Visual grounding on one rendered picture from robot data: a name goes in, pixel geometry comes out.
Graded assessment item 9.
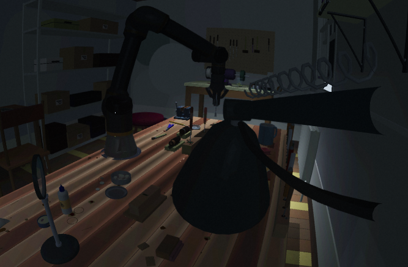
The grey round dish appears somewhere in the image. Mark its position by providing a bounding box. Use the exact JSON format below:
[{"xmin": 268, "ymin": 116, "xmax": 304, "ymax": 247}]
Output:
[{"xmin": 111, "ymin": 170, "xmax": 132, "ymax": 186}]

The white box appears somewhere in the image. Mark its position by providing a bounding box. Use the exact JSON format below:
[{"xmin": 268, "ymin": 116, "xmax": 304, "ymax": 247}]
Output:
[{"xmin": 33, "ymin": 57, "xmax": 64, "ymax": 72}]

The black desk lamp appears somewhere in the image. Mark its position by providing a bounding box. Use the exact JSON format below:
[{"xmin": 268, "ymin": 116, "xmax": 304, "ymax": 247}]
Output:
[{"xmin": 172, "ymin": 86, "xmax": 382, "ymax": 235}]

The black box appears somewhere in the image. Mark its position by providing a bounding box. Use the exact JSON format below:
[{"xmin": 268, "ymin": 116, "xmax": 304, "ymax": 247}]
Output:
[
  {"xmin": 77, "ymin": 115, "xmax": 106, "ymax": 138},
  {"xmin": 45, "ymin": 121, "xmax": 69, "ymax": 154}
]

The blue mug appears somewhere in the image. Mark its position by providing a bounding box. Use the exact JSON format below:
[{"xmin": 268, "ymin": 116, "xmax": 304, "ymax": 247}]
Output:
[{"xmin": 258, "ymin": 122, "xmax": 278, "ymax": 148}]

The stepped wooden block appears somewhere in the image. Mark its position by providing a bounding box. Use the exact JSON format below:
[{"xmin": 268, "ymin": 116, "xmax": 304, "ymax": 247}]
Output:
[{"xmin": 125, "ymin": 185, "xmax": 168, "ymax": 223}]

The wooden side table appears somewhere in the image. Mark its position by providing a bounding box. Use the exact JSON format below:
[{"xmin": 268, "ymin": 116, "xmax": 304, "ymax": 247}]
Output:
[{"xmin": 184, "ymin": 81, "xmax": 275, "ymax": 118}]

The small brown purple block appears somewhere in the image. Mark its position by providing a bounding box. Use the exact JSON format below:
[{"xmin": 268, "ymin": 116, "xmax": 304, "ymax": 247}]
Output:
[{"xmin": 155, "ymin": 234, "xmax": 185, "ymax": 262}]

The pegboard with tools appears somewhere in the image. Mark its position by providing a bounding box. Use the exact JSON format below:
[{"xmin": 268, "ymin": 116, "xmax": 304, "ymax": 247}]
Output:
[{"xmin": 205, "ymin": 28, "xmax": 276, "ymax": 76}]

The blue bench vise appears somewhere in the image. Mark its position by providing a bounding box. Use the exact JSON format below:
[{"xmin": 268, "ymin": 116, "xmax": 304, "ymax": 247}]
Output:
[{"xmin": 174, "ymin": 102, "xmax": 195, "ymax": 121}]

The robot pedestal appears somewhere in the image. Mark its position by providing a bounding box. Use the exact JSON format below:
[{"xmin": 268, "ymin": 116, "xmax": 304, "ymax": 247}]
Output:
[{"xmin": 102, "ymin": 132, "xmax": 142, "ymax": 160}]

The yellow-green flat box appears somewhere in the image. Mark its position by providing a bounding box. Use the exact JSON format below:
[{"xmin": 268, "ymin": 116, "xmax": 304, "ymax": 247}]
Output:
[{"xmin": 40, "ymin": 18, "xmax": 81, "ymax": 31}]

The white glue bottle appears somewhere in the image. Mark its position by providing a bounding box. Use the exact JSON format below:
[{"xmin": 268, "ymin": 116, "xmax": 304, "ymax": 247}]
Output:
[{"xmin": 57, "ymin": 184, "xmax": 73, "ymax": 215}]

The grey coiled cable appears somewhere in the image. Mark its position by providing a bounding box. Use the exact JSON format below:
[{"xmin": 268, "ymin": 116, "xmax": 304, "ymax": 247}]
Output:
[{"xmin": 245, "ymin": 43, "xmax": 378, "ymax": 100}]

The white metal shelf unit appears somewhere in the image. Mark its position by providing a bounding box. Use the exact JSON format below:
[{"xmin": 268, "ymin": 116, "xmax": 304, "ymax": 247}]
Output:
[{"xmin": 21, "ymin": 0, "xmax": 124, "ymax": 158}]

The purple bench grinder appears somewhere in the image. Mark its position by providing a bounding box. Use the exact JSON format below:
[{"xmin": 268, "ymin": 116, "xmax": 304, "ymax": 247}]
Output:
[{"xmin": 205, "ymin": 66, "xmax": 247, "ymax": 86}]

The grey round lid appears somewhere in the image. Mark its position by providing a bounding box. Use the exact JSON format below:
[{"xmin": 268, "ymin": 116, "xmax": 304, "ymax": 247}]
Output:
[{"xmin": 105, "ymin": 186, "xmax": 128, "ymax": 200}]

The red round stool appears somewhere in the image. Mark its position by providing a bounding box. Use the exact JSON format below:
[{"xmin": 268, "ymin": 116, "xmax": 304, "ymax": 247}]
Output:
[{"xmin": 132, "ymin": 111, "xmax": 166, "ymax": 133}]

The black instrument case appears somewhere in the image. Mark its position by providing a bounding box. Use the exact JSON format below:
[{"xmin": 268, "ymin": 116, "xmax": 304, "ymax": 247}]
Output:
[
  {"xmin": 69, "ymin": 90, "xmax": 103, "ymax": 108},
  {"xmin": 92, "ymin": 52, "xmax": 119, "ymax": 67}
]

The wide brown cardboard box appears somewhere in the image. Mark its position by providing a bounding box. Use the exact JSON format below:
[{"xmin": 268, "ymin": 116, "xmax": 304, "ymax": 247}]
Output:
[{"xmin": 78, "ymin": 17, "xmax": 119, "ymax": 35}]

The wooden chair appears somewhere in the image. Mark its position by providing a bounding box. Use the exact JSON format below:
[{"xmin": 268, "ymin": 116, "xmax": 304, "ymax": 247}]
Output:
[{"xmin": 0, "ymin": 102, "xmax": 51, "ymax": 198}]

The tan wooden block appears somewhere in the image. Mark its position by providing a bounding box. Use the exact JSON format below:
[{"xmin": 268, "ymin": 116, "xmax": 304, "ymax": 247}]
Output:
[{"xmin": 182, "ymin": 139, "xmax": 200, "ymax": 156}]

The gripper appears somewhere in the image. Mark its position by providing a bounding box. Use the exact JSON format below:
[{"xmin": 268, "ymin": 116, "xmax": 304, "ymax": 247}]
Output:
[{"xmin": 207, "ymin": 73, "xmax": 229, "ymax": 116}]

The magnifying glass on stand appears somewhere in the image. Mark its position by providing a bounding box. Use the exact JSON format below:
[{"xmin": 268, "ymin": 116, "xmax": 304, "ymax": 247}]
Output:
[{"xmin": 31, "ymin": 154, "xmax": 80, "ymax": 265}]

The tall brown cardboard box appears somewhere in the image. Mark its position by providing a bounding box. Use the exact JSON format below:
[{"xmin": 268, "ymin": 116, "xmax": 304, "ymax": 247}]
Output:
[{"xmin": 59, "ymin": 47, "xmax": 94, "ymax": 70}]

